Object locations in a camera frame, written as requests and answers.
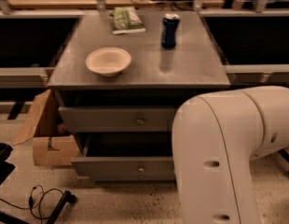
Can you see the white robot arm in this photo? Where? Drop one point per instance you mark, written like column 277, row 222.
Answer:
column 214, row 138

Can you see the white paper bowl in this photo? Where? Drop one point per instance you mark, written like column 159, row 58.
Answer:
column 108, row 62

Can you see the grey wooden drawer cabinet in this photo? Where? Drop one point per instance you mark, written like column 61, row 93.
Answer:
column 156, row 76

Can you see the black stand leg right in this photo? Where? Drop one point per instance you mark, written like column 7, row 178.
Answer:
column 285, row 155

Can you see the brown cardboard box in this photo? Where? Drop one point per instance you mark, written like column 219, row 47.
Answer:
column 43, row 126

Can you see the grey bottom drawer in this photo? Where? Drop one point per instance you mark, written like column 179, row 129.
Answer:
column 114, row 178

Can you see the grey drawer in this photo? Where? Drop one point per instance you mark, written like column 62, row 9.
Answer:
column 114, row 178
column 83, row 119
column 124, row 154

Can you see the green snack bag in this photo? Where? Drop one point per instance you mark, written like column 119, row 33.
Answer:
column 126, row 21

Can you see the grey top drawer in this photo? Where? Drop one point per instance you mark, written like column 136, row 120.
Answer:
column 83, row 119

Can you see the blue soda can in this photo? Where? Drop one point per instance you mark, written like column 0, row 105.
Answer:
column 170, row 23

